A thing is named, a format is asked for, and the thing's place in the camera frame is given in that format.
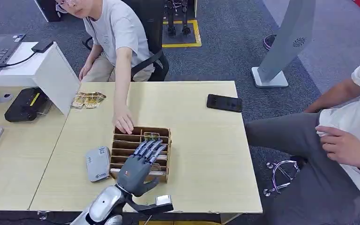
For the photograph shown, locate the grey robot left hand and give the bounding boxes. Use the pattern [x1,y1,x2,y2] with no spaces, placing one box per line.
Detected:
[117,139,167,198]

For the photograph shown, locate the person's right hand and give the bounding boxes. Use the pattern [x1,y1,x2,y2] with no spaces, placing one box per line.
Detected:
[78,62,93,83]
[303,105,324,114]

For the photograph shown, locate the person's left hand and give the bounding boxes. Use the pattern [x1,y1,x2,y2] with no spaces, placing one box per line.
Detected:
[315,125,360,169]
[112,105,135,135]

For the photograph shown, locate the wooden card box with slots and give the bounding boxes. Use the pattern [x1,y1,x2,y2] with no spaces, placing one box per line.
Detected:
[109,126,172,184]

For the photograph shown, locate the stack of yellow cards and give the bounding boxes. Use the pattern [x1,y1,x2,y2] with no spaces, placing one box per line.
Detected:
[70,91,107,110]

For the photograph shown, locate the yellow green card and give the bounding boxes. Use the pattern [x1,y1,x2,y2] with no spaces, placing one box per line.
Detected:
[143,132,161,142]

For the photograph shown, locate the white box partition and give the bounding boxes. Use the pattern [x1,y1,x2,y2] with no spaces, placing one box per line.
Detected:
[0,42,81,117]

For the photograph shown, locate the person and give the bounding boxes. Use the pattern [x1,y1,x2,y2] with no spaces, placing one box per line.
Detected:
[244,52,360,225]
[55,0,157,135]

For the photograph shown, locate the grey card reader device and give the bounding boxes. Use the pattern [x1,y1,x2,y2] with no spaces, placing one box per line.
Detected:
[85,146,112,183]

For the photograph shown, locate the black power bank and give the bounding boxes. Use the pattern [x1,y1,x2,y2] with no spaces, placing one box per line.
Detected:
[30,40,54,54]

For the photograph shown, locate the chrome chair base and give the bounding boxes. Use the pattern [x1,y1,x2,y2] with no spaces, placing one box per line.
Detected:
[262,156,307,197]

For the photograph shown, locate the black device with yellow stripe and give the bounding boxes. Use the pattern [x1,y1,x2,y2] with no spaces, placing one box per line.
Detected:
[4,87,50,123]

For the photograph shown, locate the black cabinet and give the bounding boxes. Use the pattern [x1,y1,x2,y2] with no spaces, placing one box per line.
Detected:
[34,0,64,23]

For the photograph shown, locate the grey floor stand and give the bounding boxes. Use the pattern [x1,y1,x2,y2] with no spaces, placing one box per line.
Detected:
[251,0,317,89]

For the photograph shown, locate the dark round floor object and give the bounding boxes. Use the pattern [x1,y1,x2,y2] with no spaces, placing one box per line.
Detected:
[262,34,277,51]

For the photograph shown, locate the black office chair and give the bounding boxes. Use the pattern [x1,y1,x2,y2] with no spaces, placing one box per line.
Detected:
[82,0,170,83]

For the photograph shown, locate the small grey puck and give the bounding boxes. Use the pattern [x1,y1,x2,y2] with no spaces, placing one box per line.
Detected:
[0,92,14,104]

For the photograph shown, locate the black smartphone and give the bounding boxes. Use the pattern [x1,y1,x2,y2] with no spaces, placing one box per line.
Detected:
[206,94,243,113]

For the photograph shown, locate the black robot legs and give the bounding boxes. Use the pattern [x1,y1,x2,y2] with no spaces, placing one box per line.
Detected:
[164,0,191,36]

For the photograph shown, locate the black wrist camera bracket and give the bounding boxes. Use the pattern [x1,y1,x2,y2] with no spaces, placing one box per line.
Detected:
[125,195,174,216]

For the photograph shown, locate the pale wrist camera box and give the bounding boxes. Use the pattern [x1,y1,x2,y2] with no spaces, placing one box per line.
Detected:
[155,195,173,208]

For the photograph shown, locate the black charging cable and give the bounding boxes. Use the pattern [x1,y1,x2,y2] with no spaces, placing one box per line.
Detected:
[0,52,37,68]

